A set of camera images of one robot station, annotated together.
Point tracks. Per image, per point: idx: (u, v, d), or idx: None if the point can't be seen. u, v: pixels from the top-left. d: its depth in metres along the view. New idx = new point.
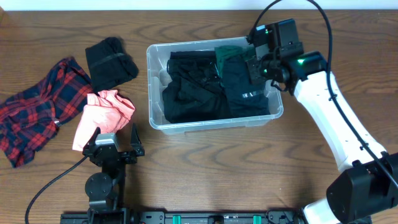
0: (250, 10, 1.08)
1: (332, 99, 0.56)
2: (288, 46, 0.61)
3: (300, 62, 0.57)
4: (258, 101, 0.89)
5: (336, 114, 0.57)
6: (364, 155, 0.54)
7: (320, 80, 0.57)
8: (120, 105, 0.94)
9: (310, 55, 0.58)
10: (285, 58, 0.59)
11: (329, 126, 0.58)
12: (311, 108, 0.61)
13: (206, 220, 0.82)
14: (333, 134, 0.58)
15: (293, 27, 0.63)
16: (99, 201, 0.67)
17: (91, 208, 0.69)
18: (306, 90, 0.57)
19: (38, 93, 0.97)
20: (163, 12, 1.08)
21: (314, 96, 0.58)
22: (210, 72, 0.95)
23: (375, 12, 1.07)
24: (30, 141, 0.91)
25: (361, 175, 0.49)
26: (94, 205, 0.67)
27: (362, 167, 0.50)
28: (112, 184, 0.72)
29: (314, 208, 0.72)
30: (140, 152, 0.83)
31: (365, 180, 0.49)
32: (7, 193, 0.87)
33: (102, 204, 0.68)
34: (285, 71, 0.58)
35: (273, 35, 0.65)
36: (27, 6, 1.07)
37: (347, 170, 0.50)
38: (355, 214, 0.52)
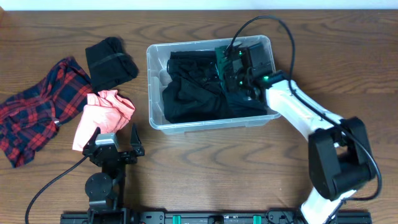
0: (250, 9, 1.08)
1: (291, 93, 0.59)
2: (259, 66, 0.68)
3: (265, 79, 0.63)
4: (258, 104, 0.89)
5: (300, 104, 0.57)
6: (324, 125, 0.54)
7: (282, 84, 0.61)
8: (120, 105, 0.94)
9: (275, 74, 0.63)
10: (256, 78, 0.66)
11: (295, 118, 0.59)
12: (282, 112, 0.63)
13: (206, 219, 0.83)
14: (299, 119, 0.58)
15: (263, 51, 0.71)
16: (99, 202, 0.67)
17: (91, 208, 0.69)
18: (271, 93, 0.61)
19: (38, 93, 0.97)
20: (162, 12, 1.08)
21: (277, 94, 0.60)
22: (210, 72, 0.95)
23: (375, 12, 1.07)
24: (30, 141, 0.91)
25: (322, 136, 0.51)
26: (95, 205, 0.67)
27: (324, 130, 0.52)
28: (112, 184, 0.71)
29: (309, 203, 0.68)
30: (140, 152, 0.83)
31: (328, 142, 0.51)
32: (7, 193, 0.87)
33: (102, 204, 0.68)
34: (256, 89, 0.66)
35: (247, 56, 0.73)
36: (27, 6, 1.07)
37: (310, 136, 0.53)
38: (336, 183, 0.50)
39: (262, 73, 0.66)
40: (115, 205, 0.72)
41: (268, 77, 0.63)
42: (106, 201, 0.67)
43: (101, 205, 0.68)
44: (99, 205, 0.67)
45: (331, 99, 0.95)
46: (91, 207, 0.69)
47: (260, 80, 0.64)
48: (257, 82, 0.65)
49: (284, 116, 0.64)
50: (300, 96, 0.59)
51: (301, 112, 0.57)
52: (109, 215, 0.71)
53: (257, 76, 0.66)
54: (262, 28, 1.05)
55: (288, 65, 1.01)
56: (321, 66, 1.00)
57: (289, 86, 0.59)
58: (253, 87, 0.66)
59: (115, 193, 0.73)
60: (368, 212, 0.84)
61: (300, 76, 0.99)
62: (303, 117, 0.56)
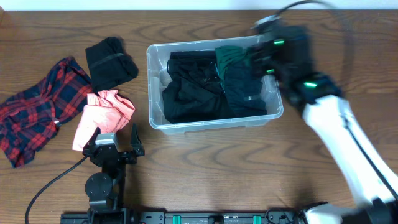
0: (250, 9, 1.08)
1: (346, 126, 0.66)
2: (302, 64, 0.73)
3: (309, 85, 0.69)
4: (258, 104, 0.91)
5: (349, 140, 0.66)
6: (383, 191, 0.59)
7: (340, 106, 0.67)
8: (120, 105, 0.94)
9: (319, 78, 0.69)
10: (296, 83, 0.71)
11: (344, 162, 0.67)
12: (324, 134, 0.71)
13: (206, 220, 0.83)
14: (350, 168, 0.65)
15: (306, 45, 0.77)
16: (99, 203, 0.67)
17: (91, 208, 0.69)
18: (322, 111, 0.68)
19: (38, 93, 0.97)
20: (162, 12, 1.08)
21: (326, 122, 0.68)
22: (210, 72, 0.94)
23: (375, 12, 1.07)
24: (30, 141, 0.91)
25: (381, 211, 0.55)
26: (95, 205, 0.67)
27: (381, 201, 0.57)
28: (112, 184, 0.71)
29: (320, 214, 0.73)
30: (140, 152, 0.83)
31: (384, 219, 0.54)
32: (7, 193, 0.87)
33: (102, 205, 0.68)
34: (293, 95, 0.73)
35: (284, 50, 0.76)
36: (27, 6, 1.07)
37: (368, 208, 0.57)
38: None
39: (303, 77, 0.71)
40: (115, 205, 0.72)
41: (315, 85, 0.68)
42: (106, 201, 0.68)
43: (101, 205, 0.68)
44: (99, 205, 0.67)
45: None
46: (91, 208, 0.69)
47: (300, 84, 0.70)
48: (298, 87, 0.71)
49: (323, 137, 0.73)
50: (352, 132, 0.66)
51: (351, 155, 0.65)
52: (109, 215, 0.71)
53: (298, 81, 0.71)
54: None
55: None
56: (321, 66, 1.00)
57: (342, 113, 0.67)
58: (291, 92, 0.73)
59: (115, 193, 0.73)
60: None
61: None
62: (357, 171, 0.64)
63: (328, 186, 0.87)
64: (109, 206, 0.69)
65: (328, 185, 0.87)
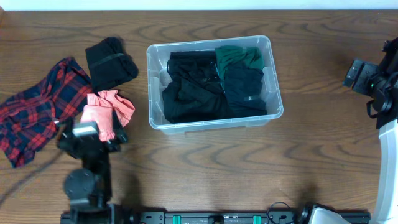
0: (250, 10, 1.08)
1: None
2: None
3: None
4: (258, 104, 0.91)
5: None
6: None
7: None
8: (120, 105, 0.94)
9: None
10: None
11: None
12: (384, 143, 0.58)
13: (206, 219, 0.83)
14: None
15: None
16: (81, 201, 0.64)
17: (72, 210, 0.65)
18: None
19: (38, 93, 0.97)
20: (163, 12, 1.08)
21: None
22: (210, 72, 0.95)
23: (375, 12, 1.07)
24: (30, 141, 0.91)
25: None
26: (76, 205, 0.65)
27: None
28: (96, 180, 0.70)
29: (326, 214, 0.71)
30: (124, 139, 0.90)
31: None
32: (7, 193, 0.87)
33: (84, 203, 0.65)
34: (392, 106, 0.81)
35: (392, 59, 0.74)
36: (27, 6, 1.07)
37: None
38: None
39: None
40: (101, 202, 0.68)
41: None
42: (88, 201, 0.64)
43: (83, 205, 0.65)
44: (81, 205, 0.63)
45: (331, 100, 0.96)
46: (72, 211, 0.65)
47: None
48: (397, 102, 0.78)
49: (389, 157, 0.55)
50: None
51: None
52: (95, 214, 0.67)
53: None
54: (262, 29, 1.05)
55: (288, 65, 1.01)
56: (320, 66, 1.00)
57: None
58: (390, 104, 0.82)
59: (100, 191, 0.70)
60: (367, 212, 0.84)
61: (300, 76, 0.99)
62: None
63: (328, 186, 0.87)
64: (93, 205, 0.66)
65: (328, 185, 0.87)
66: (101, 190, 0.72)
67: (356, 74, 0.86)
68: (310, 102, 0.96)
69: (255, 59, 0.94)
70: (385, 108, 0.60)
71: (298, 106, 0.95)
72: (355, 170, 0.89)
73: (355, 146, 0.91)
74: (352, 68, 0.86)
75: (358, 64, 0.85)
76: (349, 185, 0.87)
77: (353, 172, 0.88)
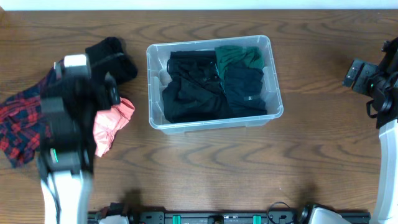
0: (250, 9, 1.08)
1: None
2: None
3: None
4: (258, 104, 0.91)
5: None
6: None
7: None
8: (120, 105, 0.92)
9: None
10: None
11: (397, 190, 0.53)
12: (383, 143, 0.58)
13: (206, 219, 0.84)
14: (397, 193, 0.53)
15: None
16: (65, 122, 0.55)
17: (51, 137, 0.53)
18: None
19: (38, 93, 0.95)
20: (162, 12, 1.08)
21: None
22: (210, 72, 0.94)
23: (375, 11, 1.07)
24: (30, 141, 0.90)
25: None
26: (50, 112, 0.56)
27: None
28: (72, 101, 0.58)
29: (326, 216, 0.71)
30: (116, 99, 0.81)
31: None
32: (7, 193, 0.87)
33: (64, 125, 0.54)
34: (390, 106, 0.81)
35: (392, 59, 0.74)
36: (27, 6, 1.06)
37: None
38: None
39: None
40: (76, 126, 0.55)
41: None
42: (63, 110, 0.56)
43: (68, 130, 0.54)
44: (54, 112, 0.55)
45: (331, 99, 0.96)
46: (51, 130, 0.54)
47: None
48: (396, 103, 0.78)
49: (388, 157, 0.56)
50: None
51: None
52: (68, 145, 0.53)
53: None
54: (262, 28, 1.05)
55: (288, 65, 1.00)
56: (320, 66, 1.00)
57: None
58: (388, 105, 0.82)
59: (76, 118, 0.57)
60: (368, 212, 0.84)
61: (300, 76, 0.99)
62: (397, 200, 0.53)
63: (328, 186, 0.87)
64: (75, 129, 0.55)
65: (328, 185, 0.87)
66: (78, 119, 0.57)
67: (356, 74, 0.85)
68: (310, 102, 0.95)
69: (255, 59, 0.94)
70: (385, 108, 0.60)
71: (298, 106, 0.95)
72: (355, 170, 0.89)
73: (356, 146, 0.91)
74: (352, 68, 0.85)
75: (358, 63, 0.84)
76: (350, 185, 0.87)
77: (353, 172, 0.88)
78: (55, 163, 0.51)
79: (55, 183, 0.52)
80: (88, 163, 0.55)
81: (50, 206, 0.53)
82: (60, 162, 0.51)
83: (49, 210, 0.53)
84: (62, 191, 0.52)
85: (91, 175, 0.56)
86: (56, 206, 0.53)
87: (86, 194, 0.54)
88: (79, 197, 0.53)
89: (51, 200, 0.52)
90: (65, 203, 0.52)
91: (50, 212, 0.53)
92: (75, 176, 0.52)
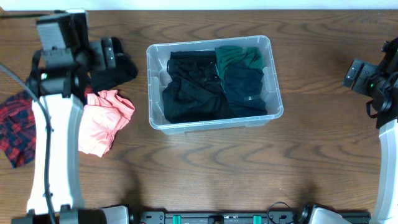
0: (250, 10, 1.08)
1: None
2: None
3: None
4: (258, 104, 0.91)
5: None
6: None
7: None
8: (120, 105, 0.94)
9: None
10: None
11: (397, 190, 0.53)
12: (384, 143, 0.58)
13: (206, 220, 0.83)
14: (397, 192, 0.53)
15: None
16: (56, 34, 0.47)
17: (41, 40, 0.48)
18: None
19: None
20: (163, 12, 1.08)
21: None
22: (210, 72, 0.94)
23: (375, 12, 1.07)
24: (30, 141, 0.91)
25: None
26: (40, 30, 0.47)
27: None
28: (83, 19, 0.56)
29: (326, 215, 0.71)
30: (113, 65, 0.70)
31: None
32: (7, 193, 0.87)
33: (56, 34, 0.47)
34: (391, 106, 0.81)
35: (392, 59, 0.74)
36: (27, 5, 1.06)
37: None
38: None
39: None
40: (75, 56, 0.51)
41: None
42: (56, 25, 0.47)
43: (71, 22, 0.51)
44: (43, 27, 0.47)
45: (331, 100, 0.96)
46: (38, 35, 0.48)
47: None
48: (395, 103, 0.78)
49: (389, 156, 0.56)
50: None
51: None
52: (58, 70, 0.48)
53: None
54: (262, 29, 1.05)
55: (288, 65, 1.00)
56: (320, 66, 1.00)
57: None
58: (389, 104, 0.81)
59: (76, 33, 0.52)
60: (368, 212, 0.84)
61: (300, 76, 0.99)
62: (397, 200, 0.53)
63: (328, 186, 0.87)
64: (69, 53, 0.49)
65: (328, 185, 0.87)
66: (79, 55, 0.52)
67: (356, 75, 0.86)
68: (310, 102, 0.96)
69: (255, 59, 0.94)
70: (385, 108, 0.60)
71: (298, 106, 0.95)
72: (355, 170, 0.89)
73: (355, 146, 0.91)
74: (352, 68, 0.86)
75: (357, 64, 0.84)
76: (349, 185, 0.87)
77: (353, 172, 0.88)
78: (46, 84, 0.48)
79: (45, 102, 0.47)
80: (81, 91, 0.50)
81: (41, 134, 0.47)
82: (51, 85, 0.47)
83: (38, 145, 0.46)
84: (55, 106, 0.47)
85: (82, 103, 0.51)
86: (44, 141, 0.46)
87: (76, 118, 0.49)
88: (69, 122, 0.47)
89: (43, 129, 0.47)
90: (58, 116, 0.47)
91: (40, 145, 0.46)
92: (66, 98, 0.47)
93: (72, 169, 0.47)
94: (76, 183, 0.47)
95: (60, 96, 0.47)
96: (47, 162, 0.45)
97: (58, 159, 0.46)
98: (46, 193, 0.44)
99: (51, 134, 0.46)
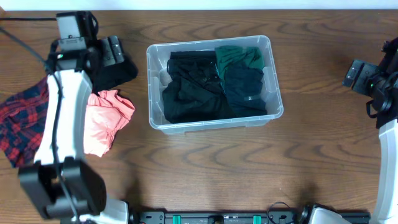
0: (250, 10, 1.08)
1: None
2: None
3: None
4: (258, 104, 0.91)
5: None
6: None
7: None
8: (120, 105, 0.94)
9: None
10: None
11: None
12: (384, 143, 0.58)
13: (206, 220, 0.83)
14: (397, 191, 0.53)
15: None
16: (71, 25, 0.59)
17: (60, 31, 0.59)
18: None
19: (38, 93, 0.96)
20: (162, 12, 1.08)
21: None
22: (210, 72, 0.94)
23: (375, 12, 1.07)
24: (30, 141, 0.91)
25: None
26: (62, 22, 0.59)
27: None
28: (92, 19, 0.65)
29: (326, 216, 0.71)
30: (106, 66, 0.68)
31: None
32: (7, 193, 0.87)
33: (73, 23, 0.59)
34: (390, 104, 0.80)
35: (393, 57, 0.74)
36: (27, 5, 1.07)
37: None
38: None
39: None
40: (84, 42, 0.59)
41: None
42: (74, 17, 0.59)
43: (86, 18, 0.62)
44: (66, 19, 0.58)
45: (331, 99, 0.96)
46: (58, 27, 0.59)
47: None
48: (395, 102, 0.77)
49: (390, 156, 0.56)
50: None
51: None
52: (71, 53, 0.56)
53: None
54: (262, 29, 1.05)
55: (288, 65, 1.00)
56: (320, 66, 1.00)
57: None
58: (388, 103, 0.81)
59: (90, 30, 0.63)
60: (368, 212, 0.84)
61: (300, 76, 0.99)
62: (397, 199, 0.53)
63: (328, 186, 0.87)
64: (83, 41, 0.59)
65: (328, 185, 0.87)
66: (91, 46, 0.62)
67: (356, 75, 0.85)
68: (310, 102, 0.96)
69: (255, 59, 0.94)
70: (385, 108, 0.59)
71: (298, 105, 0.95)
72: (355, 170, 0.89)
73: (355, 146, 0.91)
74: (352, 68, 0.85)
75: (357, 64, 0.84)
76: (349, 185, 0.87)
77: (353, 173, 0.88)
78: (61, 64, 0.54)
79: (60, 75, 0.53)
80: (91, 70, 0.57)
81: (53, 101, 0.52)
82: (64, 64, 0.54)
83: (50, 110, 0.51)
84: (66, 78, 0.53)
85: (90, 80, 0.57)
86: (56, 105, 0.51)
87: (85, 88, 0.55)
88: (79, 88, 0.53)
89: (56, 96, 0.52)
90: (68, 84, 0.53)
91: (51, 109, 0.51)
92: (78, 73, 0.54)
93: (78, 130, 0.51)
94: (80, 142, 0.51)
95: (71, 70, 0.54)
96: (57, 122, 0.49)
97: (66, 118, 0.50)
98: (53, 145, 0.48)
99: (63, 99, 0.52)
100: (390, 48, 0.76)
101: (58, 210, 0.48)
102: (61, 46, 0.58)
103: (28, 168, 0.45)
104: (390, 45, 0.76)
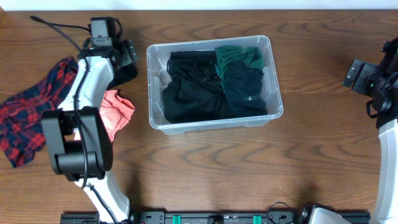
0: (250, 10, 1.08)
1: None
2: None
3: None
4: (258, 104, 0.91)
5: None
6: None
7: None
8: (120, 105, 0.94)
9: None
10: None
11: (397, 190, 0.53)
12: (384, 144, 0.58)
13: (206, 219, 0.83)
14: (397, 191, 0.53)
15: None
16: (102, 27, 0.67)
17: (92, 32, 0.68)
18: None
19: (38, 93, 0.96)
20: (163, 12, 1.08)
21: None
22: (210, 72, 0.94)
23: (375, 12, 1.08)
24: (30, 141, 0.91)
25: None
26: (95, 25, 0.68)
27: None
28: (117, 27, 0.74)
29: (326, 216, 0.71)
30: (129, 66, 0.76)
31: None
32: (7, 193, 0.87)
33: (103, 26, 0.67)
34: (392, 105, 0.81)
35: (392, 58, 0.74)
36: (28, 6, 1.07)
37: None
38: None
39: None
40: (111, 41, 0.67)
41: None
42: (106, 22, 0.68)
43: (113, 23, 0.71)
44: (99, 23, 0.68)
45: (331, 100, 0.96)
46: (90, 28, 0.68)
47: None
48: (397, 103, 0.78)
49: (390, 157, 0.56)
50: None
51: None
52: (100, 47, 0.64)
53: None
54: (262, 28, 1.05)
55: (288, 65, 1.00)
56: (320, 66, 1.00)
57: None
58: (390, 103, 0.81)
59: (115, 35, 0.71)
60: (368, 212, 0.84)
61: (300, 77, 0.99)
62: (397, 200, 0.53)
63: (328, 186, 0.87)
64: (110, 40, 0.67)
65: (328, 185, 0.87)
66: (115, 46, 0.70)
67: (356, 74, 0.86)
68: (310, 102, 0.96)
69: (255, 59, 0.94)
70: (385, 108, 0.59)
71: (298, 105, 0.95)
72: (354, 170, 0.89)
73: (355, 146, 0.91)
74: (352, 68, 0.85)
75: (357, 65, 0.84)
76: (349, 185, 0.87)
77: (353, 173, 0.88)
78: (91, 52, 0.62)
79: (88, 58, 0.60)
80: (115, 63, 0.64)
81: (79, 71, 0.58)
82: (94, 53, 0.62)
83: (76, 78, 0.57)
84: (93, 58, 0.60)
85: (112, 69, 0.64)
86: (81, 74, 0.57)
87: (107, 71, 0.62)
88: (104, 67, 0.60)
89: (82, 68, 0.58)
90: (94, 63, 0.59)
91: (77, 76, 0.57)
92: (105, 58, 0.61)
93: (97, 96, 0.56)
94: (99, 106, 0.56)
95: (98, 56, 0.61)
96: (83, 83, 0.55)
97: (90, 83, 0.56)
98: (75, 98, 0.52)
99: (89, 72, 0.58)
100: (388, 48, 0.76)
101: (69, 161, 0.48)
102: (93, 43, 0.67)
103: (51, 112, 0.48)
104: (390, 45, 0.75)
